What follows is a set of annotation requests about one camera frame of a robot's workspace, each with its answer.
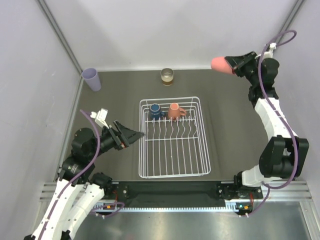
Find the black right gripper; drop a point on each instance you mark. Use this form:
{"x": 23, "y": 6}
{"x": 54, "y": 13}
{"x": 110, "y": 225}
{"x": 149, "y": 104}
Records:
{"x": 238, "y": 63}

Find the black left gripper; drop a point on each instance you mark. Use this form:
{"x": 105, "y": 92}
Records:
{"x": 127, "y": 135}

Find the pink plastic tumbler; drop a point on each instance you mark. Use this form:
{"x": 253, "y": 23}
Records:
{"x": 219, "y": 64}

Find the dark blue ceramic mug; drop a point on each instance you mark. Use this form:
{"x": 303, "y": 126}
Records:
{"x": 155, "y": 112}

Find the terracotta ceramic mug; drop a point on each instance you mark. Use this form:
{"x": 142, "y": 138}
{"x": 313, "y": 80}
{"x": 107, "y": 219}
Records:
{"x": 175, "y": 111}

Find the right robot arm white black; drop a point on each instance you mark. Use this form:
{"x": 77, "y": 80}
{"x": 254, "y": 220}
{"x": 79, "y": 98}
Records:
{"x": 285, "y": 152}

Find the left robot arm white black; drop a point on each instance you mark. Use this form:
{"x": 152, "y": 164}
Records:
{"x": 78, "y": 189}

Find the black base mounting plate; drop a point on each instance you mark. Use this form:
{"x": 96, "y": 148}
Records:
{"x": 180, "y": 193}

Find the lilac plastic tumbler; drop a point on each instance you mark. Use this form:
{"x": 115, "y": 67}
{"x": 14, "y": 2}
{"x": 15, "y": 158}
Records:
{"x": 91, "y": 77}

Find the glass cup with brown band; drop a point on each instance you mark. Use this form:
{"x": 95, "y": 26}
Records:
{"x": 167, "y": 76}

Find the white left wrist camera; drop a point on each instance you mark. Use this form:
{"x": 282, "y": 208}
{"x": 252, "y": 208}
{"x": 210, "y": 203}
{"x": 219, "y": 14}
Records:
{"x": 100, "y": 117}

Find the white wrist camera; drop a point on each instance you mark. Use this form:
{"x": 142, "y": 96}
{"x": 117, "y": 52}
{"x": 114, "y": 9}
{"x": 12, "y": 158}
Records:
{"x": 100, "y": 117}
{"x": 270, "y": 50}

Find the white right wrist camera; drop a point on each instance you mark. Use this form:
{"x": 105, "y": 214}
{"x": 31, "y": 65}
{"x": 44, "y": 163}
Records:
{"x": 270, "y": 50}

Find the white wire dish rack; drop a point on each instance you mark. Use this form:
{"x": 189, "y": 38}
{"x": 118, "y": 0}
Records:
{"x": 173, "y": 148}

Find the grey slotted cable duct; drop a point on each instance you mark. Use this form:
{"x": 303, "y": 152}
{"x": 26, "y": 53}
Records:
{"x": 227, "y": 206}

